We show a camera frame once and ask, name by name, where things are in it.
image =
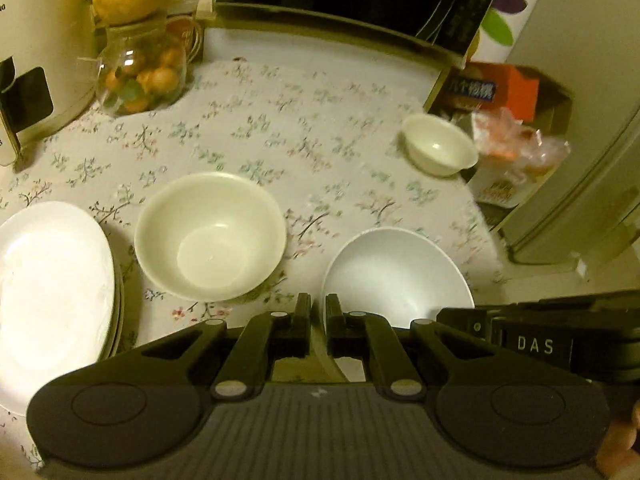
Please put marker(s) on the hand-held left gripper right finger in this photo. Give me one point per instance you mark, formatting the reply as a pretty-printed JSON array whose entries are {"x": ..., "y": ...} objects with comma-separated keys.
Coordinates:
[{"x": 332, "y": 310}]

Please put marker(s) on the white refrigerator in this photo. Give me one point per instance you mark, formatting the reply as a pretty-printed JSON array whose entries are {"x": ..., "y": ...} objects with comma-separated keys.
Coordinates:
[{"x": 590, "y": 110}]

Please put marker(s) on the orange carton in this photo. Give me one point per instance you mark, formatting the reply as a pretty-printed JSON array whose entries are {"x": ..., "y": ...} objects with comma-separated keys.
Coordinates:
[{"x": 520, "y": 90}]

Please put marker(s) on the cardboard box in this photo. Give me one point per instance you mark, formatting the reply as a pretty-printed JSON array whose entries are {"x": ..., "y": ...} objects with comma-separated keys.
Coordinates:
[{"x": 555, "y": 110}]

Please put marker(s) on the clear plastic bag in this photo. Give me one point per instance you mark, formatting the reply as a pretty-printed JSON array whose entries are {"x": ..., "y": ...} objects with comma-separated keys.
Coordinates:
[{"x": 525, "y": 142}]

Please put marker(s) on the large white bowl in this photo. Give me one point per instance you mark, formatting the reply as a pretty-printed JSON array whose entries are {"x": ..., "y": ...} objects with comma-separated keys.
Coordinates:
[{"x": 210, "y": 235}]

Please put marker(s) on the leaf wall decal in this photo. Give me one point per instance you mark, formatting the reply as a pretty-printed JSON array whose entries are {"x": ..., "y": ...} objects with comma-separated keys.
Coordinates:
[{"x": 502, "y": 25}]

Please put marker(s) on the small white bowl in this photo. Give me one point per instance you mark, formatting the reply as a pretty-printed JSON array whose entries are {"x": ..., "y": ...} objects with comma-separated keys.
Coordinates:
[{"x": 437, "y": 147}]

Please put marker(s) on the cream appliance with black window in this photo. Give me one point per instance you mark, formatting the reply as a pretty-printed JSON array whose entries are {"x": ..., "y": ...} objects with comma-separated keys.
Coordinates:
[{"x": 45, "y": 25}]

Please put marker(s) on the white plate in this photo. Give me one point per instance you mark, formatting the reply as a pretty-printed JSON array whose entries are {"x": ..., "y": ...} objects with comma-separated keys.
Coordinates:
[
  {"x": 50, "y": 300},
  {"x": 119, "y": 310}
]

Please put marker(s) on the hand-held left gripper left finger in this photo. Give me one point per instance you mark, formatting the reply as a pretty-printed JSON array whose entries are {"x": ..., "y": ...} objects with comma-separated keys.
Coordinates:
[{"x": 302, "y": 310}]

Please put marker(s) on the floral tablecloth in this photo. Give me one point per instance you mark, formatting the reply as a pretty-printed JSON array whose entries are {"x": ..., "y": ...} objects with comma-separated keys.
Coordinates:
[{"x": 310, "y": 140}]

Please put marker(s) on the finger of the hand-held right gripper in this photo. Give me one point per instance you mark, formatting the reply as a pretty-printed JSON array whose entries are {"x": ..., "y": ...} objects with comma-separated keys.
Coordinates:
[{"x": 465, "y": 327}]

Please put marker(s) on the medium white bowl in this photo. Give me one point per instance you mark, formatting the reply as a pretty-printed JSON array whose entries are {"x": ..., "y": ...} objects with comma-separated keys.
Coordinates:
[{"x": 400, "y": 275}]

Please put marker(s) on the person's right hand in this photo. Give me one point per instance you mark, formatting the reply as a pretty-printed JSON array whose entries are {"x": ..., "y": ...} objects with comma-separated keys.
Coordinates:
[{"x": 622, "y": 445}]

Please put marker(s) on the glass jar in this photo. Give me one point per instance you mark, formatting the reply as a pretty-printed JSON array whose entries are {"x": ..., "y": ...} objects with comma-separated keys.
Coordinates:
[{"x": 125, "y": 60}]

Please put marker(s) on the pile of mandarin oranges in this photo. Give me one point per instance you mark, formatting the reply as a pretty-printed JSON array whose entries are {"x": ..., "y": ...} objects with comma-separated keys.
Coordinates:
[{"x": 160, "y": 77}]

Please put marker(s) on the wooden jar lid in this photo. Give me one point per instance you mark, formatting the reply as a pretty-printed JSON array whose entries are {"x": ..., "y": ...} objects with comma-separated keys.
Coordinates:
[{"x": 137, "y": 27}]

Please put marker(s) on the orange paper cup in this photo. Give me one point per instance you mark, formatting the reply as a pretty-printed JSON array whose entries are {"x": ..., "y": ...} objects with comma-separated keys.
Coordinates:
[{"x": 186, "y": 35}]

